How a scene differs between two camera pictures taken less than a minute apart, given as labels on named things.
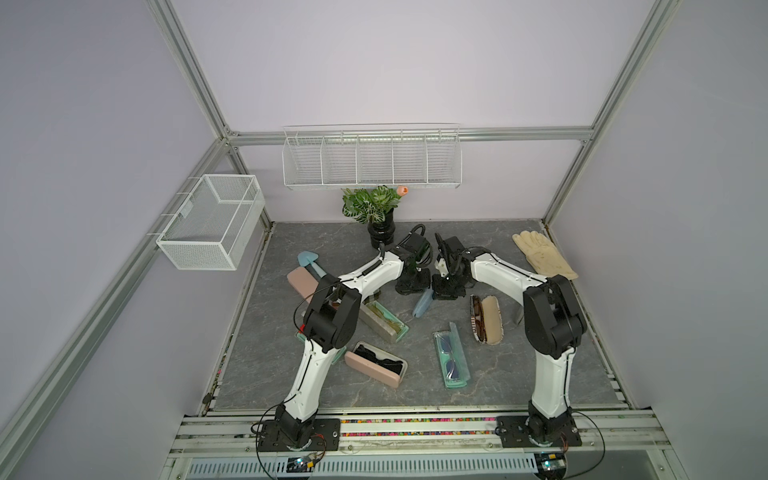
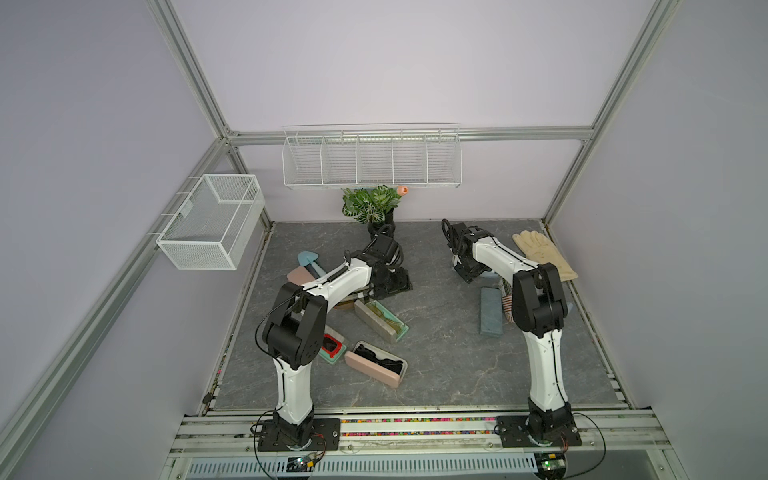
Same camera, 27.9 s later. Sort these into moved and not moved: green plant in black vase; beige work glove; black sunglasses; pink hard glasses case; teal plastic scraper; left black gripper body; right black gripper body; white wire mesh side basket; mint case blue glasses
Moved: left black gripper body; mint case blue glasses; right black gripper body
Not moved: green plant in black vase; white wire mesh side basket; beige work glove; pink hard glasses case; teal plastic scraper; black sunglasses
